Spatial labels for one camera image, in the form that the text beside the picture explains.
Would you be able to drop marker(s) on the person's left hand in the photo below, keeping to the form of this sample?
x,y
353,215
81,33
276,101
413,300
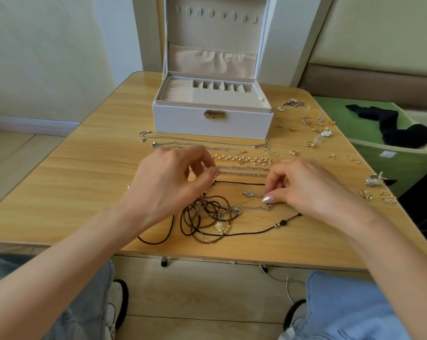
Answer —
x,y
164,187

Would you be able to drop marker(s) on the person's right hand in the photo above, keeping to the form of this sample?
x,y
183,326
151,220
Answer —
x,y
309,191

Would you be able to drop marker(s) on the small earrings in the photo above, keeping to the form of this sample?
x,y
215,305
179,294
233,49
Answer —
x,y
293,103

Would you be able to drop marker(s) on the white jewelry box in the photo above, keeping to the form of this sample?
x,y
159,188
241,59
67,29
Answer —
x,y
213,28

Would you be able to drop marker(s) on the person's left forearm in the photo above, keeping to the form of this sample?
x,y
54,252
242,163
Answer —
x,y
54,283

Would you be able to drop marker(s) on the person's right forearm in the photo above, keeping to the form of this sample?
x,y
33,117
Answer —
x,y
404,269

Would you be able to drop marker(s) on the black cloth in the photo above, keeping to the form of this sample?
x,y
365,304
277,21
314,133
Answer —
x,y
397,127

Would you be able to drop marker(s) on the beige padded wall panel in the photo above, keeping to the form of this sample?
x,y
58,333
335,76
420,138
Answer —
x,y
380,31

